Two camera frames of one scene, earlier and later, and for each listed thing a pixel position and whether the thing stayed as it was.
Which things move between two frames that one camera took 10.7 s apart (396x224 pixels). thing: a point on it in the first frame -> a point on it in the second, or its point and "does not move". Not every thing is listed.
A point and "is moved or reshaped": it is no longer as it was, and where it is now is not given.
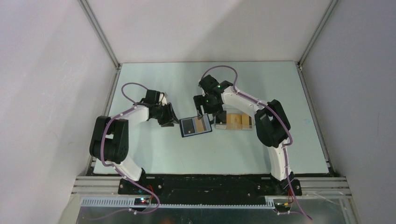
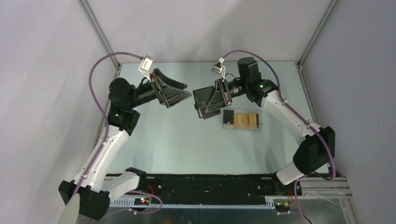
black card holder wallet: x=192 y=126 is moved or reshaped
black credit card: x=222 y=117 -> x=228 y=116
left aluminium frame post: x=102 y=33 does not move
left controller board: x=142 y=201 does not move
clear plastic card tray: x=234 y=119 is moved or reshaped
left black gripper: x=166 y=122 -> x=168 y=92
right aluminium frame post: x=318 y=31 does not move
